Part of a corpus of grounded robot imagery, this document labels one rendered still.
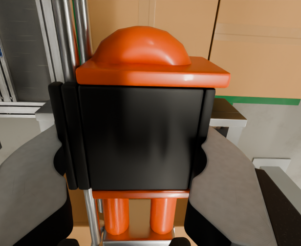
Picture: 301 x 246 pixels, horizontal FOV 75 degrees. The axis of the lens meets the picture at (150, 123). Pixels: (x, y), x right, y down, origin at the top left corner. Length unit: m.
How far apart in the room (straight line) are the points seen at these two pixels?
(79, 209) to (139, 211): 0.27
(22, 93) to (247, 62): 1.04
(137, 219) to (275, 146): 1.61
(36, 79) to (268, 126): 1.48
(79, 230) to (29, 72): 0.86
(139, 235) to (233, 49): 0.62
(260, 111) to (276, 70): 0.76
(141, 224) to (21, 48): 1.03
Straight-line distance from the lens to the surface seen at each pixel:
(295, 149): 1.87
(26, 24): 1.11
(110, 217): 0.18
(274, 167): 1.85
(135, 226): 0.20
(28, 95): 1.20
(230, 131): 0.76
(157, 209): 0.17
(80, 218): 0.45
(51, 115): 0.71
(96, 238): 0.19
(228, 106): 0.83
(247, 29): 0.73
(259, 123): 1.58
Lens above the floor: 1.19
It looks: 62 degrees down
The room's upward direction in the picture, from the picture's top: 175 degrees clockwise
